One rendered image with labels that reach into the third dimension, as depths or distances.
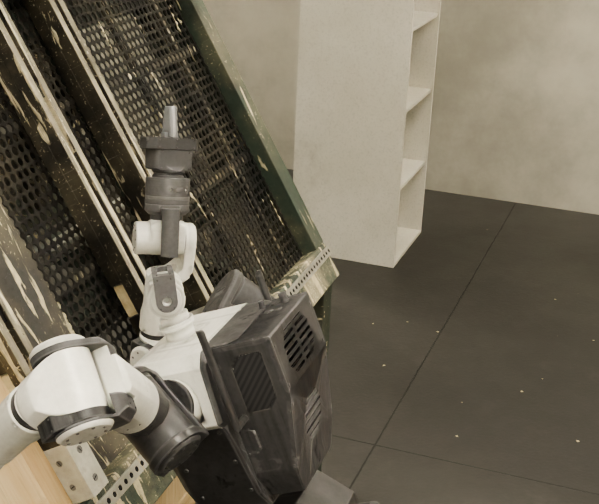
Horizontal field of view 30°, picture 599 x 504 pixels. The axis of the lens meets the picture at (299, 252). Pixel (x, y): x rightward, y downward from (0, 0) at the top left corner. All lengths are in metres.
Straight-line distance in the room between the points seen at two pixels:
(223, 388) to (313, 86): 4.05
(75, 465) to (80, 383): 0.80
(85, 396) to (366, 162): 4.37
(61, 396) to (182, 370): 0.39
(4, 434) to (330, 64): 4.32
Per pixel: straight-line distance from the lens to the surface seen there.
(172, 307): 1.86
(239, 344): 1.78
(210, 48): 3.49
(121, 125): 2.82
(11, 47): 2.60
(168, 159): 2.18
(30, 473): 2.24
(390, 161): 5.69
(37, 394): 1.48
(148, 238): 2.18
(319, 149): 5.79
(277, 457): 1.85
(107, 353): 1.52
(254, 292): 2.09
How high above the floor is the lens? 2.18
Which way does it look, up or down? 21 degrees down
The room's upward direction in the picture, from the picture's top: 3 degrees clockwise
